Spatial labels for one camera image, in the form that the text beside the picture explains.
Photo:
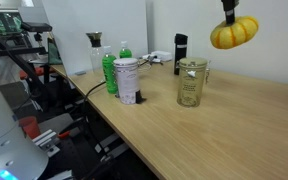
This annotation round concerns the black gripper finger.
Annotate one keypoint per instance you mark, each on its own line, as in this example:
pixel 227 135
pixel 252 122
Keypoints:
pixel 230 10

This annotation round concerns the yellow orange striped pumpkin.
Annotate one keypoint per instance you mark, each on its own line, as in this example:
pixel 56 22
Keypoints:
pixel 234 33

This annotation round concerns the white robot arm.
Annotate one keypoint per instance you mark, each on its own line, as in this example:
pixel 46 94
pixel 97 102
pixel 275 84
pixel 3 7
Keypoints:
pixel 0 133

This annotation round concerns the black thermos bottle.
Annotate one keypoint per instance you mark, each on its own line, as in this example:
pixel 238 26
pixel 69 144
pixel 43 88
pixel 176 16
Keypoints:
pixel 180 53

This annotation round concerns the white power adapter box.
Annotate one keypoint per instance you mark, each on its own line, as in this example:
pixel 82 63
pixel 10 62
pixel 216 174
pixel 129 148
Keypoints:
pixel 162 55

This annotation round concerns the small green bottle white cap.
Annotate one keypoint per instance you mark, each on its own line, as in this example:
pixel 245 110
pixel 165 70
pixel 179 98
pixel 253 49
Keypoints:
pixel 125 53

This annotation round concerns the small black clip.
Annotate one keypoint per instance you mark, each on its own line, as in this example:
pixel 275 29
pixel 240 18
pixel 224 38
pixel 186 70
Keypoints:
pixel 139 97

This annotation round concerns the white patterned tin canister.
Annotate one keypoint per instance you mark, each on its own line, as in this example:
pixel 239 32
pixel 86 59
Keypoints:
pixel 127 83

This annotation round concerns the tall green plastic bottle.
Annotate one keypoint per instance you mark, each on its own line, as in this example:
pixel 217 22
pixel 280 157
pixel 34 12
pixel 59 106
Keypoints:
pixel 110 73

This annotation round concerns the glass carafe black top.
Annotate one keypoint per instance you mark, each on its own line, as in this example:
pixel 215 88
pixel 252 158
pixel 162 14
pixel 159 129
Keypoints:
pixel 96 56

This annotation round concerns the white panel board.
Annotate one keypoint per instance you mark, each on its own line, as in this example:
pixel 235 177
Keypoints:
pixel 84 33

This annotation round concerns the green bag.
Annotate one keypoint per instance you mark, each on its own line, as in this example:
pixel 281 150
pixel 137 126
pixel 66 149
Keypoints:
pixel 54 53

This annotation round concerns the red stool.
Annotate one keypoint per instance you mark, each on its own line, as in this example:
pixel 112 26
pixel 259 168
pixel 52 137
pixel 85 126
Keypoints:
pixel 39 71

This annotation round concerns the black stand pole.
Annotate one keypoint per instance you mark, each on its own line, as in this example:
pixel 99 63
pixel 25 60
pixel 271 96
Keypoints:
pixel 17 63

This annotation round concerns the red cup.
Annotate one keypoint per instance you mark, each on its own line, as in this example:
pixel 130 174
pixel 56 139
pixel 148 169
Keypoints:
pixel 30 128

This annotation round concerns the black camera on stand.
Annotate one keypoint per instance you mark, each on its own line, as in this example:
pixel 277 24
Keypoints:
pixel 36 27

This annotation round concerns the aluminium bracket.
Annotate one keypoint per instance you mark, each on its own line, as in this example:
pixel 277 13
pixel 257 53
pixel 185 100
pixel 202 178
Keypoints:
pixel 45 141

